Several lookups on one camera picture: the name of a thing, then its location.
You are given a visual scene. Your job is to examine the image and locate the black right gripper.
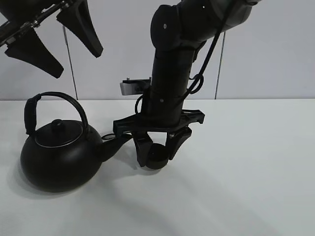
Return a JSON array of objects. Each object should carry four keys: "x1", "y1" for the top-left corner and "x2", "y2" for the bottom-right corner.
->
[{"x1": 113, "y1": 90, "x2": 205, "y2": 167}]

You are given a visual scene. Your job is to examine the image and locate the small black teacup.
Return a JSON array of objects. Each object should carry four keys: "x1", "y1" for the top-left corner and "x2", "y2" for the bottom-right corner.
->
[{"x1": 146, "y1": 143, "x2": 169, "y2": 170}]

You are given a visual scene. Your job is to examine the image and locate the black teapot with handle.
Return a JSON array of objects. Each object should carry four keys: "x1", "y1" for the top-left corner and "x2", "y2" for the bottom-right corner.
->
[{"x1": 20, "y1": 91, "x2": 132, "y2": 192}]

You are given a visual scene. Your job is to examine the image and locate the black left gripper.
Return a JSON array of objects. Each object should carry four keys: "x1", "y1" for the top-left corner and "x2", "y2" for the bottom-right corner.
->
[{"x1": 0, "y1": 0, "x2": 103, "y2": 78}]

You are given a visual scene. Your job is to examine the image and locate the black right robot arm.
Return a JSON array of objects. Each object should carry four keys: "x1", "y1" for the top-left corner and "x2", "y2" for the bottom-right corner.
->
[{"x1": 113, "y1": 0, "x2": 257, "y2": 170}]

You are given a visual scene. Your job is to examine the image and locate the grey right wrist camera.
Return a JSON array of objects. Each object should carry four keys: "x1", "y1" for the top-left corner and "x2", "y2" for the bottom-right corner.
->
[{"x1": 120, "y1": 77, "x2": 152, "y2": 96}]

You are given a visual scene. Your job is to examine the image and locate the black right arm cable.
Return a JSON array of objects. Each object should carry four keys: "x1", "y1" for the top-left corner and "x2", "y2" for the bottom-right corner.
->
[{"x1": 134, "y1": 0, "x2": 237, "y2": 115}]

